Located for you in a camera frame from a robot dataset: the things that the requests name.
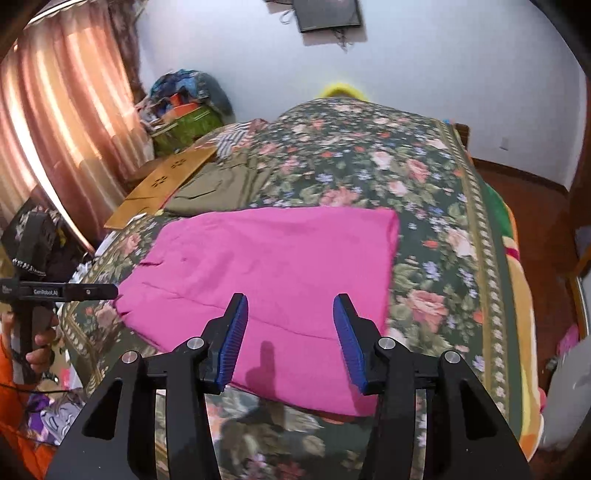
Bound yellow pillow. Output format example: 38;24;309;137
318;81;370;101

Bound wooden board with cutouts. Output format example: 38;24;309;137
104;145;219;230

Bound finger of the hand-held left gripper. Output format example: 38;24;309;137
0;279;119;304

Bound floral bedspread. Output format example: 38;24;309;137
59;99;532;480

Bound orange and green blanket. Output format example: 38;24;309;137
455;124;548;462

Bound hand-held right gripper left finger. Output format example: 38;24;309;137
45;293;249;480

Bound pile of colourful clothes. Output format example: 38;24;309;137
135;69;234;127

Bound pink pants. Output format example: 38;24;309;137
113;207;400;417

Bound pink striped curtain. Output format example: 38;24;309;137
0;0;155;259

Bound wooden furniture frame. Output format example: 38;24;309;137
567;226;591;340

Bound green bag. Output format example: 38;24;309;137
151;105;225;158

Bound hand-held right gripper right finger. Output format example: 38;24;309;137
333;294;528;480

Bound person's left hand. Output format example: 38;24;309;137
25;312;61;366

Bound grey cushion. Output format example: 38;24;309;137
539;344;591;452

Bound striped cloth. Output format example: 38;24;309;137
213;119;269;160

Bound wall-mounted black television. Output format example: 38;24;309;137
264;0;363;34

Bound olive green pants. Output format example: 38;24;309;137
163;148;273;217

